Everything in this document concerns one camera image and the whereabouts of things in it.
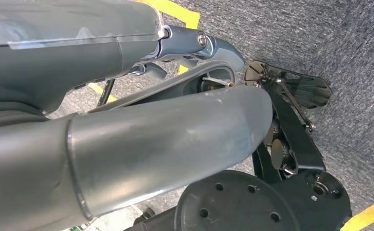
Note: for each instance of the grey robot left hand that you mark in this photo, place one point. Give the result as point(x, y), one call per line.
point(142, 143)

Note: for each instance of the black robot right leg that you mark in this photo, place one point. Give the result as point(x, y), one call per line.
point(263, 165)

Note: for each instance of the black robot left foot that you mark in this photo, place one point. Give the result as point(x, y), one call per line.
point(308, 92)

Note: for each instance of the yellow floor tape line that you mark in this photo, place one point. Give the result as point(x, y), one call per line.
point(371, 213)

